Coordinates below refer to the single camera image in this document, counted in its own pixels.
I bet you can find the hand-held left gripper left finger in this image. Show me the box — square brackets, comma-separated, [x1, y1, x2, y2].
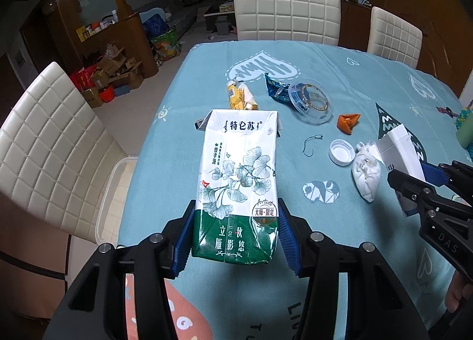
[42, 200, 196, 340]

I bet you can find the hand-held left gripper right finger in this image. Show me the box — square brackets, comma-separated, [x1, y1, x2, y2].
[277, 197, 431, 340]

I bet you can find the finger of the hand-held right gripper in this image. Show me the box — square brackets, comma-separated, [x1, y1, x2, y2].
[387, 169, 473, 220]
[420, 161, 473, 196]

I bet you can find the white toothpaste box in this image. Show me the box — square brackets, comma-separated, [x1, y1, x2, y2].
[377, 124, 429, 217]

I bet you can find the green and white milk carton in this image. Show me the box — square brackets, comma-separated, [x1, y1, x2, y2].
[191, 109, 285, 265]

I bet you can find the person's right hand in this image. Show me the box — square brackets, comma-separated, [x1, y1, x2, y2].
[444, 271, 473, 313]

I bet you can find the small crumpled white tissue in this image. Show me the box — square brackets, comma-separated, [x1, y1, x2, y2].
[351, 140, 381, 202]

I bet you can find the green cylinder cup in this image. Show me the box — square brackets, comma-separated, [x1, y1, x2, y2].
[456, 127, 473, 148]

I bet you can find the white bottle cap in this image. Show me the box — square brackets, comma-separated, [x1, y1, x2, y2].
[329, 139, 356, 167]

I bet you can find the clear plastic storage bin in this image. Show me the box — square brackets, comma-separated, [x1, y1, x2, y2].
[95, 156, 139, 248]

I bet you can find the orange crumpled wrapper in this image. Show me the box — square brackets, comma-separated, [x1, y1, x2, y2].
[337, 113, 362, 135]

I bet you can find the clear round plastic lid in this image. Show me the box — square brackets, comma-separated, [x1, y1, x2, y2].
[287, 81, 333, 124]

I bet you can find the white padded chair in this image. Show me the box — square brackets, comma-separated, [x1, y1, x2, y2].
[367, 7, 423, 69]
[233, 0, 341, 47]
[0, 62, 139, 248]

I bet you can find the yellow snack packet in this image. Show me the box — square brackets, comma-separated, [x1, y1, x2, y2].
[226, 80, 259, 111]

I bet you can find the blue foil wrapper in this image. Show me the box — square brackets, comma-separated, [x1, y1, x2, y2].
[264, 73, 296, 102]

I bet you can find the pile of cardboard boxes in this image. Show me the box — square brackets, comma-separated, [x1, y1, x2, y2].
[79, 46, 145, 108]

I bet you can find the red paper bag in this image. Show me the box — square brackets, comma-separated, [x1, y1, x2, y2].
[69, 68, 97, 90]

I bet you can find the green printed shopping bag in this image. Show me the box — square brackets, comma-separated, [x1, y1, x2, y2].
[150, 27, 182, 61]

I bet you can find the wooden low cabinet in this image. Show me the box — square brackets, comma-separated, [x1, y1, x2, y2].
[76, 15, 159, 80]

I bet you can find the blue bag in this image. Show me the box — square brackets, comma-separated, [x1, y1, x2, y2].
[143, 17, 170, 37]

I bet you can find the grey sofa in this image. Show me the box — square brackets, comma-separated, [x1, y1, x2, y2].
[138, 0, 213, 32]

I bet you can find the dark coffee table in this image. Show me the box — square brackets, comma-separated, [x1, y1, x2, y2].
[204, 2, 235, 26]

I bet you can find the black string loop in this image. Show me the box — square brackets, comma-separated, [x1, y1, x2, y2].
[300, 134, 323, 157]

